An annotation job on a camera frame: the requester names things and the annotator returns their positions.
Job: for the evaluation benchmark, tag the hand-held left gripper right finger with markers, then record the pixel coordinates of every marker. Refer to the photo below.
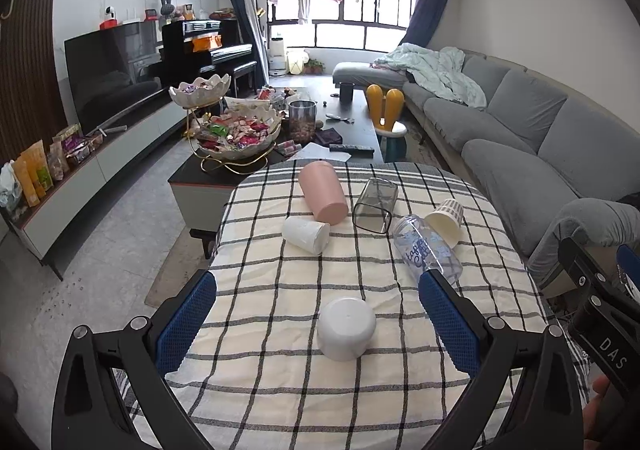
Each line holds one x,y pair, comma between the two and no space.
450,325

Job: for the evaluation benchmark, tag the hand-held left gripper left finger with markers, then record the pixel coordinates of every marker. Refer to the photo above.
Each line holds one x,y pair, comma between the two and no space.
186,327

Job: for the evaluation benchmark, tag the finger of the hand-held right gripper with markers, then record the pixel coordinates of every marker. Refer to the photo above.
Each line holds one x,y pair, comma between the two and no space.
600,330
629,267

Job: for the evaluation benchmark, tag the clear cup with blue print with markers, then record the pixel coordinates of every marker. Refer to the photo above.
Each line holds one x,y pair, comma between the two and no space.
427,250

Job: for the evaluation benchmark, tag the striped paper cup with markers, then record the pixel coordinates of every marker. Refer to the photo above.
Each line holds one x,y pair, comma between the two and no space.
446,222

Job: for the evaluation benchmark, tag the white round cup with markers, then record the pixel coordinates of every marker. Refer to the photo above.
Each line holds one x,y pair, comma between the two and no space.
346,330

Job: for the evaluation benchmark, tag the dark transparent square cup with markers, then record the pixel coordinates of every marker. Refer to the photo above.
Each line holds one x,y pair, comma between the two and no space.
375,205

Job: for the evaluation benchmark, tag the white plastic cup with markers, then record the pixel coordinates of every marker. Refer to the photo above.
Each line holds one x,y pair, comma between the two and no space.
305,233

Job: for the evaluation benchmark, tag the pink cup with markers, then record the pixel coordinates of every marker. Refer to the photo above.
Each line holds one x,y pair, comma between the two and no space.
322,192

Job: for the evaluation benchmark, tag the black cup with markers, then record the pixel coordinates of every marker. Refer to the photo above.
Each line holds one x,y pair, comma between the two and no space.
346,93

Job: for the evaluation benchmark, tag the person's right hand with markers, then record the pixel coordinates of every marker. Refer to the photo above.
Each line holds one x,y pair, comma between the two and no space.
595,412

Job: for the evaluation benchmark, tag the beige floor rug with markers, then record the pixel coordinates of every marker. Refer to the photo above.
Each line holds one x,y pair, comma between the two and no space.
167,275

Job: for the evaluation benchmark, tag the black and white checked tablecloth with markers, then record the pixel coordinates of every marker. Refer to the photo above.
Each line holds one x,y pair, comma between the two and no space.
280,380

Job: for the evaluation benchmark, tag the white television cabinet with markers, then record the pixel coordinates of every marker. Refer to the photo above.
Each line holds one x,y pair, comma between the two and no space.
125,155

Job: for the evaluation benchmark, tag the white tiered candy dish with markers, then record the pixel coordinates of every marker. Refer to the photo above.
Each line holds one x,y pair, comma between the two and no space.
240,138

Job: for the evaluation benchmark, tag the black remote control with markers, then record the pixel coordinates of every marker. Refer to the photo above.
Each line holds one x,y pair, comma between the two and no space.
351,148

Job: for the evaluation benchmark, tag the grey sofa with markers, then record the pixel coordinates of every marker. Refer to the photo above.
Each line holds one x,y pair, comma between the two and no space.
505,100

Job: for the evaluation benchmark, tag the row of snack packets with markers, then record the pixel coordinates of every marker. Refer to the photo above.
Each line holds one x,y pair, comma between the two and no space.
37,173

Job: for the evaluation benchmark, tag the dark coffee table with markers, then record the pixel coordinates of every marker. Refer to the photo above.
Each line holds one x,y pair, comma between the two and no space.
359,130

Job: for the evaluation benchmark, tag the white paper sheet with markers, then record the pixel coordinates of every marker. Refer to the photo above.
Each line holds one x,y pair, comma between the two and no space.
317,152

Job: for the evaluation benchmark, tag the yellow rabbit-ear stool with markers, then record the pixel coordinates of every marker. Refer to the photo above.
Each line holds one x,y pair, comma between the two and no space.
384,105

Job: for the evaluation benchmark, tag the glass jar of nuts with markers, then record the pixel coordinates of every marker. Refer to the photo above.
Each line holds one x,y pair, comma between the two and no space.
302,123

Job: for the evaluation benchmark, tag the light green blanket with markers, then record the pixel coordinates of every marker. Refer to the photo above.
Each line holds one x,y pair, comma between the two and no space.
440,70

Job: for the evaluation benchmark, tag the black piano bench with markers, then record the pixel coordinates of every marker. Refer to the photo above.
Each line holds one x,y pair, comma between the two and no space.
245,73

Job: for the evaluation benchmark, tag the black television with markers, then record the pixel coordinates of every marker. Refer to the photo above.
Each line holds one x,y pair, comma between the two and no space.
110,75

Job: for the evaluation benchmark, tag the orange box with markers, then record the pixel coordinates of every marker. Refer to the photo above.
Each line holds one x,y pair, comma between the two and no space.
206,43

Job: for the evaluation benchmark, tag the pale yellow basket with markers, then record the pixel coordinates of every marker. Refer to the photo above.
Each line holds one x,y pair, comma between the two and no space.
297,61

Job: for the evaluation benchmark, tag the white air purifier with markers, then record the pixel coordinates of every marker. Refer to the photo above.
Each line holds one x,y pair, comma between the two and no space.
277,53

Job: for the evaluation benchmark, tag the black piano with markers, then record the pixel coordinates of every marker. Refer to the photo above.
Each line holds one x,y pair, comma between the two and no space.
180,38

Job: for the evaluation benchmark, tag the potted plant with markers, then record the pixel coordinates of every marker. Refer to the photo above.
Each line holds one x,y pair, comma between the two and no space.
314,65

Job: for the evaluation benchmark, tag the grey plush bunny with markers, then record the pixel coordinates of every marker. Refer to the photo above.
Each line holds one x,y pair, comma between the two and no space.
166,8

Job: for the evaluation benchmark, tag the grey hanging garment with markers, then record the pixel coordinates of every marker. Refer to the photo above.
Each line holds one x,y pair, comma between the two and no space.
303,6

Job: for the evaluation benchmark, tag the white security camera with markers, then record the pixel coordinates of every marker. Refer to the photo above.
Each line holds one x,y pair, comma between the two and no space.
111,12

